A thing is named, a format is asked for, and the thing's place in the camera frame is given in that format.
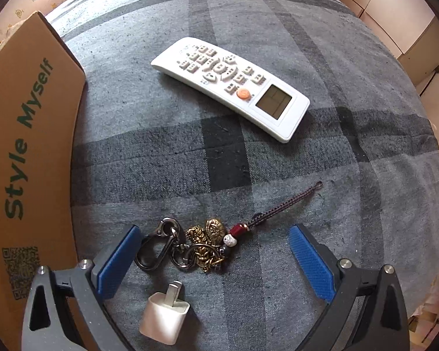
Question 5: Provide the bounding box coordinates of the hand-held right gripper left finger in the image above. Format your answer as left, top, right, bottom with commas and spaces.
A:
21, 224, 143, 351

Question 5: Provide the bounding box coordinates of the small white charger plug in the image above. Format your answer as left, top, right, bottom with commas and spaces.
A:
139, 280, 191, 345

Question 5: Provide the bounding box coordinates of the brass keychain with beaded cord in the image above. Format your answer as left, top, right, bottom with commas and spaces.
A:
134, 181, 323, 273

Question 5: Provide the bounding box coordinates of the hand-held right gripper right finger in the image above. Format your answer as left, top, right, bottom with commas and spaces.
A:
289, 224, 410, 351

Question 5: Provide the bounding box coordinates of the brown cardboard box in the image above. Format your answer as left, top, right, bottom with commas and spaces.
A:
0, 11, 86, 351

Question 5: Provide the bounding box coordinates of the white remote control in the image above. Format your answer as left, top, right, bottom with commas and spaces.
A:
151, 37, 311, 144

